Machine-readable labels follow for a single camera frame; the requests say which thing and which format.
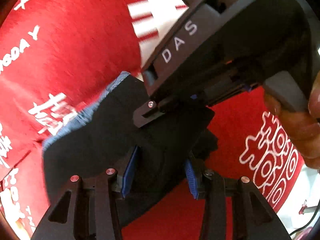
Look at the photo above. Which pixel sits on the person's right hand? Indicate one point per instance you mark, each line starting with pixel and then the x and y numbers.
pixel 299 117

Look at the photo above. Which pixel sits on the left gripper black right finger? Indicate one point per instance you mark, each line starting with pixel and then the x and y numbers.
pixel 233 206

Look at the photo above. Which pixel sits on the black pants with blue trim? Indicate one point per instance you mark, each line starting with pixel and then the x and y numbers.
pixel 104 132

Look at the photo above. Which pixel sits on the red sofa cover white characters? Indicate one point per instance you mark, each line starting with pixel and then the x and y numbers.
pixel 58 56

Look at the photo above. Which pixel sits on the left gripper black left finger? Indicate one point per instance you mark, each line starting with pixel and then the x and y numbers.
pixel 87 208

